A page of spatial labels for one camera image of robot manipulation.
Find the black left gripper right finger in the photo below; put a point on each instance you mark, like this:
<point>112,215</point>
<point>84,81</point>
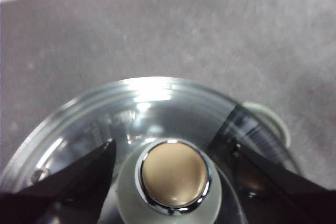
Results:
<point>288,190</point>

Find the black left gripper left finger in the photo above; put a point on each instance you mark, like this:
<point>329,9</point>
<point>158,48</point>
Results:
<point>65,190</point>

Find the glass lid with green knob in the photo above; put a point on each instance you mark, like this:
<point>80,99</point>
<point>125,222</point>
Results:
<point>174,174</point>

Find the pale green electric cooking pot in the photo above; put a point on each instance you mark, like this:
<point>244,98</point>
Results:
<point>278,122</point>

